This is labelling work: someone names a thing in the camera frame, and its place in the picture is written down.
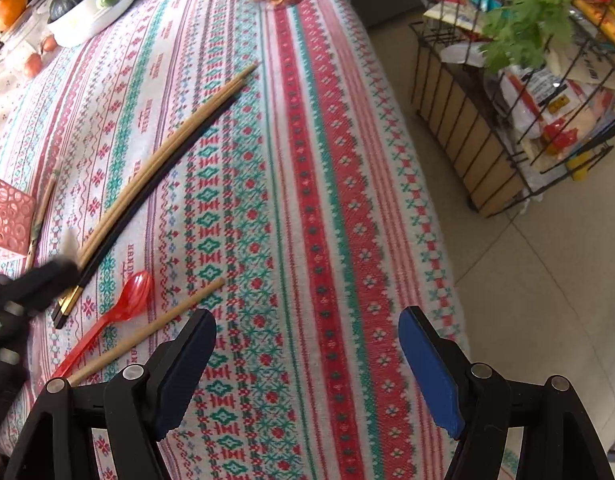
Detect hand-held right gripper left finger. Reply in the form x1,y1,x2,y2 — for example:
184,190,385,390
2,308,218,480

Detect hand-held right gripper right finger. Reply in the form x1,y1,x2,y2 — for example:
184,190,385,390
398,306,615,480

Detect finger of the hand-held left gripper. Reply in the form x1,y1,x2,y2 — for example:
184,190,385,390
19,259,82,312

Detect red perforated utensil basket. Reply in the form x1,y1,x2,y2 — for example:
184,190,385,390
0,172,39,252

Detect long wooden chopstick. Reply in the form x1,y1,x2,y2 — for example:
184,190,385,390
80,77,246,268
76,62,261,263

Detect short wooden chopstick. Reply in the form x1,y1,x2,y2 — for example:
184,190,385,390
66,278,226,386

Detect patterned wooden chopstick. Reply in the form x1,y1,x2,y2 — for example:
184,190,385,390
24,174,58,272

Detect red plastic spoon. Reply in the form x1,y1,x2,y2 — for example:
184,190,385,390
52,270,154,380

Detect striped patterned tablecloth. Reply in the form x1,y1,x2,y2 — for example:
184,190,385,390
0,0,472,480

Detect clear glass container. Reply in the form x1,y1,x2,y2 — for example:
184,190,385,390
0,6,54,70

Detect brown cardboard sheet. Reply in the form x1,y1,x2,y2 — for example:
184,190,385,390
411,49,524,217

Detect white oval dish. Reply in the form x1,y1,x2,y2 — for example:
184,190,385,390
46,0,139,49

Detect orange fruit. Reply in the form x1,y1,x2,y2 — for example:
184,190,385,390
0,0,29,34

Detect pile of snack packets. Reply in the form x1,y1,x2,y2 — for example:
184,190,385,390
422,0,615,183

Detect green leafy plant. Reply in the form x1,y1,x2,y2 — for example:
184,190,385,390
479,0,582,74

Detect black wire rack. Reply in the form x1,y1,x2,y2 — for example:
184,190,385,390
408,0,615,219

